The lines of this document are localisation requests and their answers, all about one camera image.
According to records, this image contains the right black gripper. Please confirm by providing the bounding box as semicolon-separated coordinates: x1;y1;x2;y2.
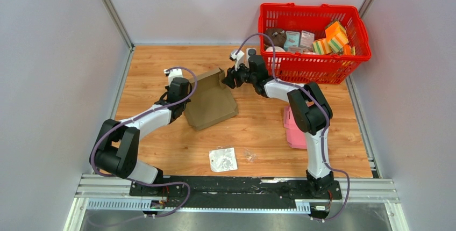
222;60;257;89

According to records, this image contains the brown cardboard box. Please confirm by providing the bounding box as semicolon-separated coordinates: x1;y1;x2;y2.
184;67;238;131

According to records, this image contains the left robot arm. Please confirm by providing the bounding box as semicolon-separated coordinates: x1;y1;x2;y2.
89;77;193;196

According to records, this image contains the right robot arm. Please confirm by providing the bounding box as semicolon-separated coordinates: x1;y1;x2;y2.
222;52;334;198

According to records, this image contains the teal small box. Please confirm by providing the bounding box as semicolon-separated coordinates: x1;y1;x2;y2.
283;31;301;52

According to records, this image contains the grey pink small box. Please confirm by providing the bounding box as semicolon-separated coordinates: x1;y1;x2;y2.
299;31;315;51

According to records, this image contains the pink paper box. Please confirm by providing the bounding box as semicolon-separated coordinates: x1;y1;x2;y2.
283;106;307;149

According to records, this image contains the white bottle black cap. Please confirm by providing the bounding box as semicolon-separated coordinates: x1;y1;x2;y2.
245;48;257;62

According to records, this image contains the white round lid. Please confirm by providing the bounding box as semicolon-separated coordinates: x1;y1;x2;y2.
265;46;286;53

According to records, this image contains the brown round item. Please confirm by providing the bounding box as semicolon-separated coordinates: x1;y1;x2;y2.
264;28;287;48

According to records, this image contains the white plastic bag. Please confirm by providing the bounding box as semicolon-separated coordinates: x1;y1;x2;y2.
209;148;238;172

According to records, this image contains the red plastic basket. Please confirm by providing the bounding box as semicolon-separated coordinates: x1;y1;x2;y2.
258;3;372;84

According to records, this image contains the small clear screw bag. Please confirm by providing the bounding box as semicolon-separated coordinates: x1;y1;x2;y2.
244;149;257;163

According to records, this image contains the striped sponge pack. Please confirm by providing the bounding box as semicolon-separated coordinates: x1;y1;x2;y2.
312;38;332;55

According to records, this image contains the orange green sponge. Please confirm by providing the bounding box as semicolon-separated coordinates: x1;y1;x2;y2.
325;20;350;53

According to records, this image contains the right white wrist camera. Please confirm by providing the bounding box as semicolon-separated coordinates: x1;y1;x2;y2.
230;49;245;71

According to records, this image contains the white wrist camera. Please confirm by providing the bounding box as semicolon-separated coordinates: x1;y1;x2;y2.
230;49;245;71
163;68;183;86

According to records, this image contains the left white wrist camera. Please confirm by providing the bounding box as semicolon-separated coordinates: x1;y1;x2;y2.
163;68;183;86

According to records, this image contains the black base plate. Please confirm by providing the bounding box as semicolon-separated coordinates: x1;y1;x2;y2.
129;176;343;210

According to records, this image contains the aluminium frame rail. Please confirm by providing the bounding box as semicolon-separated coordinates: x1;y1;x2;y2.
64;175;409;230

